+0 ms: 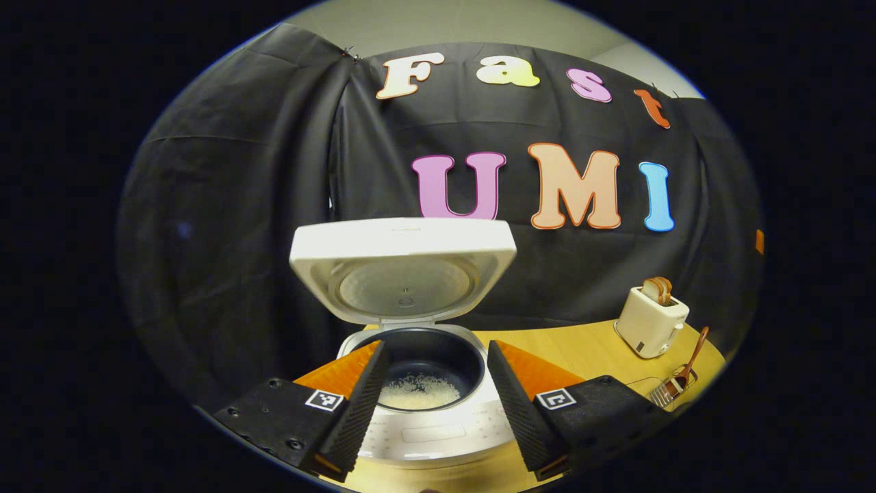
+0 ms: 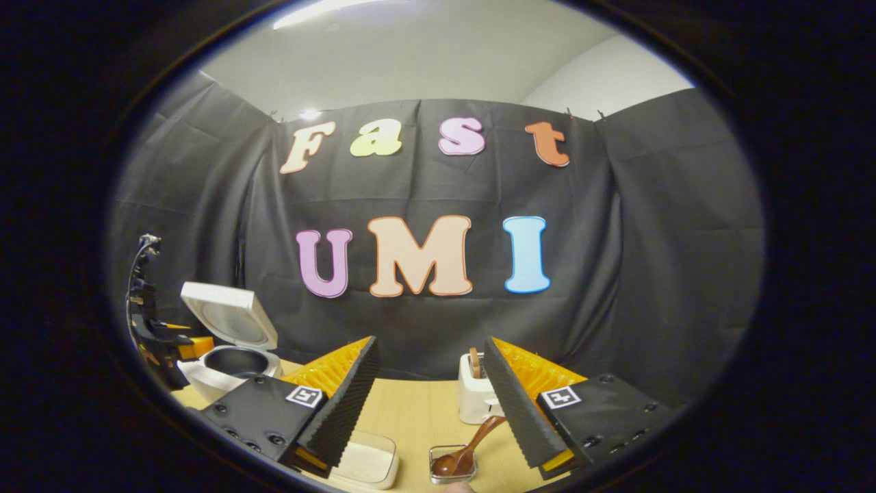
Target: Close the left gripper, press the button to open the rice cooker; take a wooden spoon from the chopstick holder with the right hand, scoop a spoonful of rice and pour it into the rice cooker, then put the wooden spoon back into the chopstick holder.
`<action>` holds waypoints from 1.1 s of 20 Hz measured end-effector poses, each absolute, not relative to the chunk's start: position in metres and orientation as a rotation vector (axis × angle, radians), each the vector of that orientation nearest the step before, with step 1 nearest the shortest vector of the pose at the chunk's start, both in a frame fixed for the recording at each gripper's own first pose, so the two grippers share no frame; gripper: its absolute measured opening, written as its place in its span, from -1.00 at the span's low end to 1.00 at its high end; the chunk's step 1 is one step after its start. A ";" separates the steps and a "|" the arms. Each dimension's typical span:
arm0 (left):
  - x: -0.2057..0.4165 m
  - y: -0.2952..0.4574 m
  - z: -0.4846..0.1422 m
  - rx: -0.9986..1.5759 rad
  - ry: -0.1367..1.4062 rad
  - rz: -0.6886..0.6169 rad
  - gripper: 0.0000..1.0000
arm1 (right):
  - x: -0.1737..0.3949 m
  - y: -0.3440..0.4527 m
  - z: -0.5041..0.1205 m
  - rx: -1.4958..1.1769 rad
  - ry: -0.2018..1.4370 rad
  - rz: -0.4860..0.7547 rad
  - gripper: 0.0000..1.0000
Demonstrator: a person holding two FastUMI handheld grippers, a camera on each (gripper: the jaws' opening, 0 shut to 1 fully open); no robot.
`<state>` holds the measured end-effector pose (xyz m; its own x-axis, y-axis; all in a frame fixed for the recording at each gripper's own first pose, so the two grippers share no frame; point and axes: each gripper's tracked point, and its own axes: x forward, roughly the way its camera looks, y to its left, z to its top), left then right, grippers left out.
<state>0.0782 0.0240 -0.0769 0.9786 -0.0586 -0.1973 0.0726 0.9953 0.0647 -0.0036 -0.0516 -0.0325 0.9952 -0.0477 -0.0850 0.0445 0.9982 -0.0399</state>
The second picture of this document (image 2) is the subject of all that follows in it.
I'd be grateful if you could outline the black backdrop cloth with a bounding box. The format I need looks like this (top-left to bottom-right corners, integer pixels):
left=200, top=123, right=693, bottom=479
left=108, top=68, right=766, bottom=408

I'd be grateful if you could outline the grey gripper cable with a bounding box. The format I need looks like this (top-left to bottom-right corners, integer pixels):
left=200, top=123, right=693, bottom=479
left=126, top=234, right=163, bottom=329

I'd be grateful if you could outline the clear box of rice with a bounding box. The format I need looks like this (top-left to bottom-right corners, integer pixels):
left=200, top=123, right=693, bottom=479
left=328, top=430, right=399, bottom=490

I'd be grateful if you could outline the brown wooden spoon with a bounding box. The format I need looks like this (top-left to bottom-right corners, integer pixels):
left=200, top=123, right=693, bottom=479
left=431, top=415, right=507, bottom=478

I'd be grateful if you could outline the white toaster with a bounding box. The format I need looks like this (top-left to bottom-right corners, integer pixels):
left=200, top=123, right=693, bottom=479
left=457, top=353, right=507, bottom=425

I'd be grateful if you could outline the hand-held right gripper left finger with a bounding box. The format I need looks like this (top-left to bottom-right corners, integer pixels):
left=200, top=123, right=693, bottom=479
left=201, top=336, right=379, bottom=479

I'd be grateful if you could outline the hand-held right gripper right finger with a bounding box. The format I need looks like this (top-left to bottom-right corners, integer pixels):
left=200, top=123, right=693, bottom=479
left=483, top=336, right=680, bottom=480

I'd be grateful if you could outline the clear chopstick holder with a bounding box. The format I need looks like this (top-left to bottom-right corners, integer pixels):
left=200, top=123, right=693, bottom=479
left=429, top=444, right=478, bottom=485

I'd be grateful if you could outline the white rice cooker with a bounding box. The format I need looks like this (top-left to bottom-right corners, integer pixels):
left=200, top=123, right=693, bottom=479
left=178, top=281, right=283, bottom=403

